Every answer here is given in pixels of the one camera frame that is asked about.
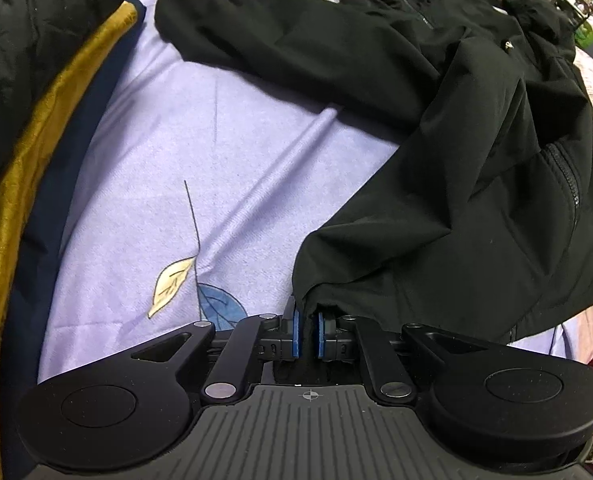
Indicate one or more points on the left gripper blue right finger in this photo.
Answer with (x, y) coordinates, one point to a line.
(363, 342)

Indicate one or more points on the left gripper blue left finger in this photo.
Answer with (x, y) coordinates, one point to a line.
(238, 356)

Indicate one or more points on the black jacket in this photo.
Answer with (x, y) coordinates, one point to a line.
(481, 223)

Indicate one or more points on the lavender cartoon bed sheet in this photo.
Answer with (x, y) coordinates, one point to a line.
(193, 199)

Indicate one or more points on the yellow and navy garment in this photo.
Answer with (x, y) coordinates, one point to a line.
(39, 139)

